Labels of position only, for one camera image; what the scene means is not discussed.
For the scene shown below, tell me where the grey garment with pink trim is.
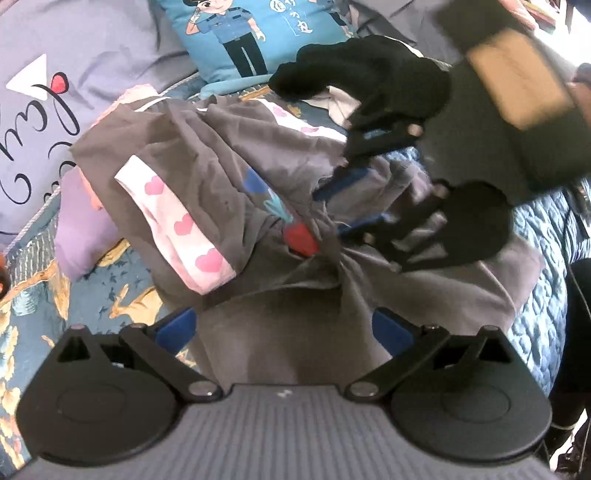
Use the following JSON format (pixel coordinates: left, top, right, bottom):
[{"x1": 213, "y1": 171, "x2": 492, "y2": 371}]
[{"x1": 69, "y1": 95, "x2": 546, "y2": 393}]

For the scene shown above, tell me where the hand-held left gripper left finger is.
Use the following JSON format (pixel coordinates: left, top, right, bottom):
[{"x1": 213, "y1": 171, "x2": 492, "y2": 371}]
[{"x1": 55, "y1": 307, "x2": 225, "y2": 400}]

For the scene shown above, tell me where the person's leg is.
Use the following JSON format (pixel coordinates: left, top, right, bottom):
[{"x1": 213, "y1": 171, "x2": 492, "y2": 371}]
[{"x1": 547, "y1": 258, "x2": 591, "y2": 474}]

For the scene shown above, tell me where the black fuzzy garment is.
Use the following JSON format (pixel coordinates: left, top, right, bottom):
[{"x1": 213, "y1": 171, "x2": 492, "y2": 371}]
[{"x1": 269, "y1": 34, "x2": 452, "y2": 132}]

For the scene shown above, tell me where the lavender pillow with script print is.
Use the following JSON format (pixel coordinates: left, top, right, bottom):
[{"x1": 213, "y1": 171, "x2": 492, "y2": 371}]
[{"x1": 0, "y1": 0, "x2": 199, "y2": 245}]

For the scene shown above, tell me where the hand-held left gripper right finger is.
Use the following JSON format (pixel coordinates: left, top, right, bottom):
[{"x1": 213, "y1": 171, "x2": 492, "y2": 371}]
[{"x1": 346, "y1": 307, "x2": 515, "y2": 401}]

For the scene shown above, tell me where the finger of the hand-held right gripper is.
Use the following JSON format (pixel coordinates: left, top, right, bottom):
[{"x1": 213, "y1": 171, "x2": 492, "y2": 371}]
[
  {"x1": 339, "y1": 182, "x2": 462, "y2": 273},
  {"x1": 314, "y1": 121, "x2": 426, "y2": 201}
]

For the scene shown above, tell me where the blue cartoon print pillow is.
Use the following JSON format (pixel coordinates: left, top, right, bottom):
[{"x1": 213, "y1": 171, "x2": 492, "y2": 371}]
[{"x1": 148, "y1": 0, "x2": 365, "y2": 95}]

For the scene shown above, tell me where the pink folded cloth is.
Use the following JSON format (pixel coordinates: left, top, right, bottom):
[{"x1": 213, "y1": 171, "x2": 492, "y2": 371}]
[{"x1": 76, "y1": 84, "x2": 162, "y2": 210}]

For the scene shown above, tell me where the white grey cloth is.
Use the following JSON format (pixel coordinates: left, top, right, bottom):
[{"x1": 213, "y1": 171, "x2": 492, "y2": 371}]
[{"x1": 318, "y1": 85, "x2": 363, "y2": 127}]

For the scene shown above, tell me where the purple folded garment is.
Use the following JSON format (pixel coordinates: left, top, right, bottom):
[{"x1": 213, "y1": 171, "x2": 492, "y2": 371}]
[{"x1": 54, "y1": 171, "x2": 127, "y2": 282}]

